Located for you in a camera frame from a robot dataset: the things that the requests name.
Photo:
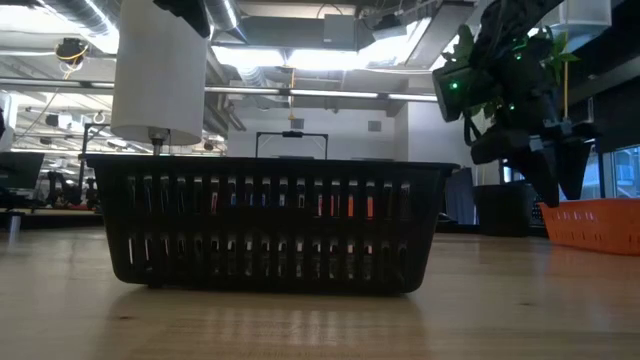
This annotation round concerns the metal cylinder support pole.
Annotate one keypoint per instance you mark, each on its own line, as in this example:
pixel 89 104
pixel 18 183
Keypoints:
pixel 157 140

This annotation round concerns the black tubular stand frame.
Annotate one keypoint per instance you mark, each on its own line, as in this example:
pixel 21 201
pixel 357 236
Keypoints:
pixel 86 137

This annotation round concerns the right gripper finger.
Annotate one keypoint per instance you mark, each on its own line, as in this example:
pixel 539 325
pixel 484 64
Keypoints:
pixel 572 165
pixel 542 175

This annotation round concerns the black plant pot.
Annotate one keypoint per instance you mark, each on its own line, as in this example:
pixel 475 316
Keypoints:
pixel 502 210

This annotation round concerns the short metal post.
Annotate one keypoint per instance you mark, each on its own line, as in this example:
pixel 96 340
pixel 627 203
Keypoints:
pixel 14 225

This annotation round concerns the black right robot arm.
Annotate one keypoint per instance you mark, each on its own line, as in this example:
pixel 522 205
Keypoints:
pixel 520 75

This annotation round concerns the black monitor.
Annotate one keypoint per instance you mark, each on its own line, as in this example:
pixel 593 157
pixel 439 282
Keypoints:
pixel 20 167

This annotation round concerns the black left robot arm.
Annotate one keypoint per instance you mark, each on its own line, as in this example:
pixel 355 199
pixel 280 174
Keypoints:
pixel 190 12

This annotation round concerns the black table frame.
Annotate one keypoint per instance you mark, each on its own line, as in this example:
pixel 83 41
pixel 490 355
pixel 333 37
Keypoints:
pixel 465 230

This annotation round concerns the black slotted plastic basket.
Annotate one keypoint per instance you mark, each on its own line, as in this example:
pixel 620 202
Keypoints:
pixel 270 227

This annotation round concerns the large white cylinder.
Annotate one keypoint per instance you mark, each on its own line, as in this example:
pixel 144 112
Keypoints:
pixel 160 85

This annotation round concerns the dark folding screen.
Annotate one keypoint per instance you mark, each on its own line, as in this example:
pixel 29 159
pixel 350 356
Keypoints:
pixel 460 195

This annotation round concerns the green leafy plant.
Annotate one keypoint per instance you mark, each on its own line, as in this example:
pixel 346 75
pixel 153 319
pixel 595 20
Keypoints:
pixel 462 47

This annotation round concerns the long ceiling light bar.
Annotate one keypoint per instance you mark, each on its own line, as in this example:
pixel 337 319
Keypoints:
pixel 325 93

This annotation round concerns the black metal gantry frame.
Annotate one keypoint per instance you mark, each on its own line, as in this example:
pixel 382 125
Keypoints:
pixel 292 134

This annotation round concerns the grey square wall box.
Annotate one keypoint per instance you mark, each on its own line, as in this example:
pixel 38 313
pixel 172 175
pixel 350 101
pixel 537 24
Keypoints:
pixel 296 123
pixel 374 125

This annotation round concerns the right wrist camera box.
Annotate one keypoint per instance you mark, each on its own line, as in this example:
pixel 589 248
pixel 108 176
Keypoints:
pixel 452 95

